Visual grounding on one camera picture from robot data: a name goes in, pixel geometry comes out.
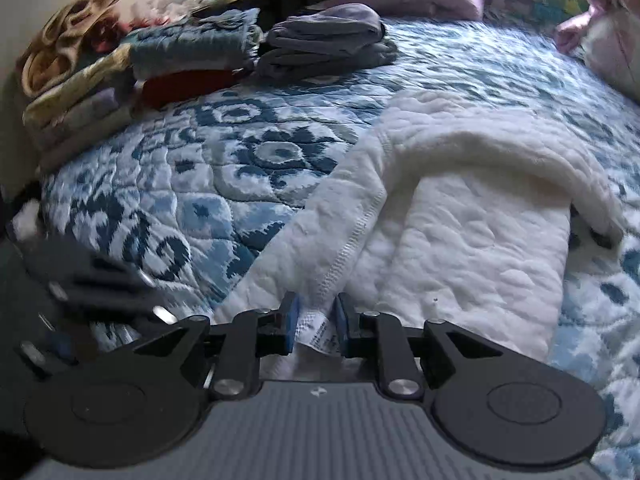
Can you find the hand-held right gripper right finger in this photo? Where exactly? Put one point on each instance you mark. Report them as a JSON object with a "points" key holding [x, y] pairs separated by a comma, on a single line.
{"points": [[342, 325]]}

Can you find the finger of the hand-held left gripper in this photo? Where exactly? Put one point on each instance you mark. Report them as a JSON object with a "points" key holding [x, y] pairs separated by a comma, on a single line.
{"points": [[95, 285], [60, 347]]}

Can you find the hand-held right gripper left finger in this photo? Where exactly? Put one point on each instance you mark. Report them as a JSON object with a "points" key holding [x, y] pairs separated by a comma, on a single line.
{"points": [[292, 322]]}

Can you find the white quilted garment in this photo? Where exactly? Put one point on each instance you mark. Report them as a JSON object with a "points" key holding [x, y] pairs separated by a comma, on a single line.
{"points": [[475, 240]]}

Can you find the dark grey folded clothes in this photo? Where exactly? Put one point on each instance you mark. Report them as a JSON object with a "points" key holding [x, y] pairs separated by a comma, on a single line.
{"points": [[325, 25]]}

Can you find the lavender folded blanket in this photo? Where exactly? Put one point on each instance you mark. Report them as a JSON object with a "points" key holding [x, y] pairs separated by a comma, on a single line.
{"points": [[85, 127]]}

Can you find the blue patterned bed quilt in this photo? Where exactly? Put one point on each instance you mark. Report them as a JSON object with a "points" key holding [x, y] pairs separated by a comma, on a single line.
{"points": [[210, 175]]}

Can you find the yellow floral folded blanket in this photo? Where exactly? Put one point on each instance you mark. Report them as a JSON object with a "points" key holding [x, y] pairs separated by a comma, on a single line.
{"points": [[85, 87]]}

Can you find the folded red garment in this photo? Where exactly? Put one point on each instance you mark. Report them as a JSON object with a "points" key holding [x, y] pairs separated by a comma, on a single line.
{"points": [[190, 85]]}

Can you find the brown patterned blanket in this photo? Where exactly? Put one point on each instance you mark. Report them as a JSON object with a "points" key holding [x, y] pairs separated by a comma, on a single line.
{"points": [[50, 35]]}

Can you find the denim jacket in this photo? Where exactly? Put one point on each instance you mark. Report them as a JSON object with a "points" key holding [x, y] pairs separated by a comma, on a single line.
{"points": [[190, 45]]}

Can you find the pink cloth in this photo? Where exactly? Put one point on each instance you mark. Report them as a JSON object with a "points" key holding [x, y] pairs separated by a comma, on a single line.
{"points": [[575, 27]]}

